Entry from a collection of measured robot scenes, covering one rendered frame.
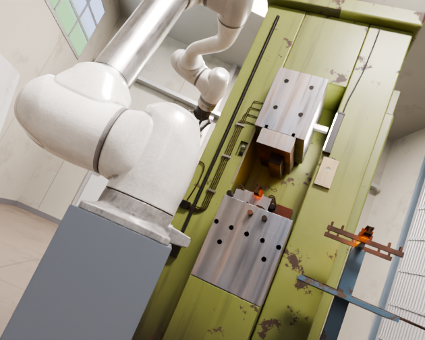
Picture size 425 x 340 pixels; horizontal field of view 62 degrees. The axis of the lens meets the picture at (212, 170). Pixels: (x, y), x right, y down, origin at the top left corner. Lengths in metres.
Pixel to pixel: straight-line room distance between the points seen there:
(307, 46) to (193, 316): 1.76
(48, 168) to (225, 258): 4.83
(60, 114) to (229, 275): 1.30
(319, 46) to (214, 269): 1.54
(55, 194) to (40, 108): 5.48
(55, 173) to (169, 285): 4.44
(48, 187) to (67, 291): 5.62
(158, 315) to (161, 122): 1.56
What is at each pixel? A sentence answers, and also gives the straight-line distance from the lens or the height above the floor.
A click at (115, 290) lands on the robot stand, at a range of 0.67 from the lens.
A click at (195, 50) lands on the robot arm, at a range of 1.49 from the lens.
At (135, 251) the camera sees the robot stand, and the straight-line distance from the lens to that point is 0.66.
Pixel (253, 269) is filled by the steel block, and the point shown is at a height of 0.62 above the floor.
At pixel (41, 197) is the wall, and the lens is 6.29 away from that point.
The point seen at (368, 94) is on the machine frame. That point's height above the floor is 1.82.
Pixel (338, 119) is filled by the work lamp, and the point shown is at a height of 1.59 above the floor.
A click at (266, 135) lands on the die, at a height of 1.33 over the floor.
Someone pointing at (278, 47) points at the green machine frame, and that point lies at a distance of 2.49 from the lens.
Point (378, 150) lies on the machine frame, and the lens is 2.68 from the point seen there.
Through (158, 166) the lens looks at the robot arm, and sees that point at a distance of 0.69.
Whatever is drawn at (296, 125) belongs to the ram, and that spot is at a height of 1.44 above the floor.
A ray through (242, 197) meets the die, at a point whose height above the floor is 0.94.
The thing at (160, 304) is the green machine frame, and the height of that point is 0.23.
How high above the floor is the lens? 0.63
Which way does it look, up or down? 12 degrees up
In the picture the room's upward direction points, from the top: 24 degrees clockwise
